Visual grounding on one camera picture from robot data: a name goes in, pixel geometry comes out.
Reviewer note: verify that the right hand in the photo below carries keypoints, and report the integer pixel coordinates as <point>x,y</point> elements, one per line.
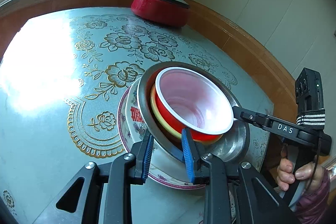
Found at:
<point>309,172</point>

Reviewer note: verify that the yellow plastic bowl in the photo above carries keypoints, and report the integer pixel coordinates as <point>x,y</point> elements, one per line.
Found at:
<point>172,128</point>

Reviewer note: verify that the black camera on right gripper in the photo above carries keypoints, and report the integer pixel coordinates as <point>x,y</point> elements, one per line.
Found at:
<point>309,99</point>

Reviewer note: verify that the floral plastic tablecloth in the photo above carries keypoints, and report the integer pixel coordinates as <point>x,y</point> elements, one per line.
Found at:
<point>62,78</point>

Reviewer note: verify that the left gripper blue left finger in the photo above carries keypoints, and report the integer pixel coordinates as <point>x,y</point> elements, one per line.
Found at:
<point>144,157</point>

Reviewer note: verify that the white plate with purple rim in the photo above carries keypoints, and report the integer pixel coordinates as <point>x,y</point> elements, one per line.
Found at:
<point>128,143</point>

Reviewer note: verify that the pink jacket sleeve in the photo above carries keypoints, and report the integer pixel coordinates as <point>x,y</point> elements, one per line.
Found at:
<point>313,207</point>

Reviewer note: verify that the red electric cooking pot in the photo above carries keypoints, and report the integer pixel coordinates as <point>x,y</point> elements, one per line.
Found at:
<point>161,12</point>

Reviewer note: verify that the white plate with red characters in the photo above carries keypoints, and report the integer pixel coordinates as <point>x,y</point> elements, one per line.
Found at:
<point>163,167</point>

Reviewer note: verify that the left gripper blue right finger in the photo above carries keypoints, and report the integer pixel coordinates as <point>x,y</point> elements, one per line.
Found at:
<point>191,156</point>

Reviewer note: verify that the stainless steel bowl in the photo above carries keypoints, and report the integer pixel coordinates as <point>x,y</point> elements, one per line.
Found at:
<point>232,146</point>

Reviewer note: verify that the red plastic bowl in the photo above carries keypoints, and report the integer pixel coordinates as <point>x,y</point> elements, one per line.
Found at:
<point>194,100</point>

